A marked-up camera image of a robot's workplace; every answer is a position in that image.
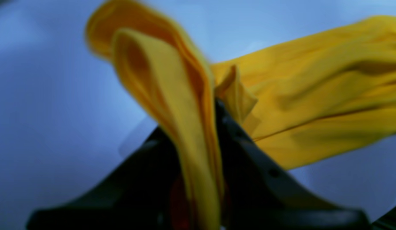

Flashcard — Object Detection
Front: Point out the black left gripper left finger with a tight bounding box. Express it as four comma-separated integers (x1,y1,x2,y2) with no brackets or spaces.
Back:
26,127,193,230

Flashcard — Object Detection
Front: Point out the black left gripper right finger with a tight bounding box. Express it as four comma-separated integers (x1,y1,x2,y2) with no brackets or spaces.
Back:
215,99,371,230

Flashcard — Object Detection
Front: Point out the yellow T-shirt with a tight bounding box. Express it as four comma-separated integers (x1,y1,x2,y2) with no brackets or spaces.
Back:
85,0,396,230

